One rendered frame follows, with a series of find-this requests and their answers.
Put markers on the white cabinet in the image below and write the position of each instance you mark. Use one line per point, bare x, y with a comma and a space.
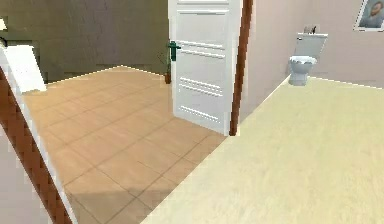
25, 68

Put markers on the white toilet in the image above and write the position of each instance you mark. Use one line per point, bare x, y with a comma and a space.
305, 56

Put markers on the framed portrait picture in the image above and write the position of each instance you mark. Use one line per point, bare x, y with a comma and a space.
371, 15

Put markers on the white panelled room door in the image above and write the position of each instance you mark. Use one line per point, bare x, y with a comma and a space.
203, 63

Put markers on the small dark item on toilet tank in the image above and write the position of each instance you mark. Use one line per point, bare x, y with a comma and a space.
312, 30

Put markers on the house plant in brown pot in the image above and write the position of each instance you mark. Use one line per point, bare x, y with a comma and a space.
167, 71

